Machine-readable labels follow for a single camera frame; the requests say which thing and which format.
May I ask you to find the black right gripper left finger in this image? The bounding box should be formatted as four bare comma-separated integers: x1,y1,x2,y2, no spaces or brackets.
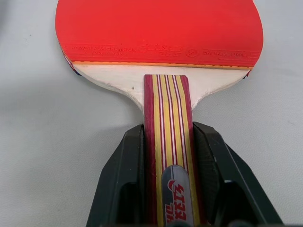
86,123,146,227

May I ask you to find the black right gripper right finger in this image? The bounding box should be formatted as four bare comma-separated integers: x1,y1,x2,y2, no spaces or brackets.
193,122,284,227

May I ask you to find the red table tennis paddle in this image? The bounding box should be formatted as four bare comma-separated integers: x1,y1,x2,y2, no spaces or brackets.
54,0,263,227

